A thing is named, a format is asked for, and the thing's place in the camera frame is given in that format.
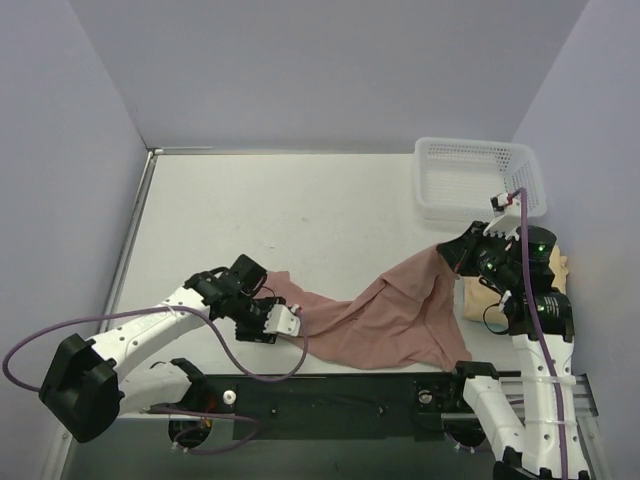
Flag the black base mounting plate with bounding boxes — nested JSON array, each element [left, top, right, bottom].
[[160, 373, 485, 447]]

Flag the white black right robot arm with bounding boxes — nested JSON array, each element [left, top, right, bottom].
[[436, 221, 592, 479]]

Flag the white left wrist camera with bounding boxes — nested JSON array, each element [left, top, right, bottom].
[[263, 304, 301, 337]]

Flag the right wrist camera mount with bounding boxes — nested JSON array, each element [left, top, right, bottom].
[[483, 188, 527, 240]]

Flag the pink graphic t shirt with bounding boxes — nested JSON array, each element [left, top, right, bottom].
[[266, 246, 472, 372]]

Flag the folded cream t shirt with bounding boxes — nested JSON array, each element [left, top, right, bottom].
[[463, 246, 569, 327]]

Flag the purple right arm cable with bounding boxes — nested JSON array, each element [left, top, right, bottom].
[[452, 187, 571, 479]]

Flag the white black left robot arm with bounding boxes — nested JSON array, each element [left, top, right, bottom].
[[39, 255, 301, 443]]

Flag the white perforated plastic basket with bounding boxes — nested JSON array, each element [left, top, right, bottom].
[[413, 137, 547, 223]]

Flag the aluminium table edge rail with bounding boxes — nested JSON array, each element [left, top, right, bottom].
[[62, 146, 214, 441]]

